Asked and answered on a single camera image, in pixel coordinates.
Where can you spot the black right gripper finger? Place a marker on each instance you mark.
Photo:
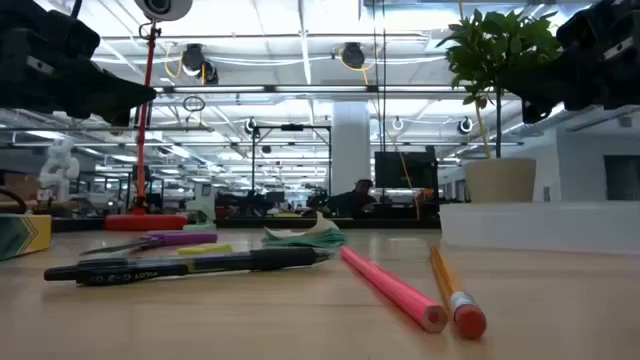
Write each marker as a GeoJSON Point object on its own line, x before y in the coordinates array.
{"type": "Point", "coordinates": [555, 82]}
{"type": "Point", "coordinates": [536, 114]}

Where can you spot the yellow highlighter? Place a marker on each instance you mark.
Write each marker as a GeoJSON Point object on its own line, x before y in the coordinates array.
{"type": "Point", "coordinates": [205, 249]}

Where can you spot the orange pencil with red eraser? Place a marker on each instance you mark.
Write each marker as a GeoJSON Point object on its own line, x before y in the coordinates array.
{"type": "Point", "coordinates": [445, 280]}

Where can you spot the black gel pen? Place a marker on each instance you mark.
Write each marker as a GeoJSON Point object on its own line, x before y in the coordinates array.
{"type": "Point", "coordinates": [280, 257]}

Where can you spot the pink pencil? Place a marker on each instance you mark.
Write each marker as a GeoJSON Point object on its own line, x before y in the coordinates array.
{"type": "Point", "coordinates": [395, 290]}

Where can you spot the teal sticky note pad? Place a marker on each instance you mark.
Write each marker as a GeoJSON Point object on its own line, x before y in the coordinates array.
{"type": "Point", "coordinates": [310, 239]}

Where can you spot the potted green plant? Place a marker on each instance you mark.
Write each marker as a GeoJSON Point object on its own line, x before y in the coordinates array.
{"type": "Point", "coordinates": [500, 180]}

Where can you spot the red desk lamp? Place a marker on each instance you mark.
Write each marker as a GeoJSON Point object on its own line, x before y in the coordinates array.
{"type": "Point", "coordinates": [145, 222]}

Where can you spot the clear plastic pencil case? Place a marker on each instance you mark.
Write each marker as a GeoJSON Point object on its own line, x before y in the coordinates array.
{"type": "Point", "coordinates": [540, 227]}

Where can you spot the mint green stapler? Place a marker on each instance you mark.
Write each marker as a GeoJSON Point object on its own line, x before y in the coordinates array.
{"type": "Point", "coordinates": [201, 215]}

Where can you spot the black monitor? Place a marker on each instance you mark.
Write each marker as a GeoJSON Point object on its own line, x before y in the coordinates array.
{"type": "Point", "coordinates": [405, 170]}

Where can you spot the white pillar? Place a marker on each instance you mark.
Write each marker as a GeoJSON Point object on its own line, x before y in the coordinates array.
{"type": "Point", "coordinates": [351, 150]}

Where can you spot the person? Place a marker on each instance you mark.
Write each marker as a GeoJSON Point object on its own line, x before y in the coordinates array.
{"type": "Point", "coordinates": [352, 202]}

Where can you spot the black aluminium table frame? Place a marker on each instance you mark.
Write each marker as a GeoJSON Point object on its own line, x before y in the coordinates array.
{"type": "Point", "coordinates": [250, 223]}

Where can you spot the black frame stand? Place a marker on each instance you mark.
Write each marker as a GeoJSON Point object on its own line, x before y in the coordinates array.
{"type": "Point", "coordinates": [292, 127]}

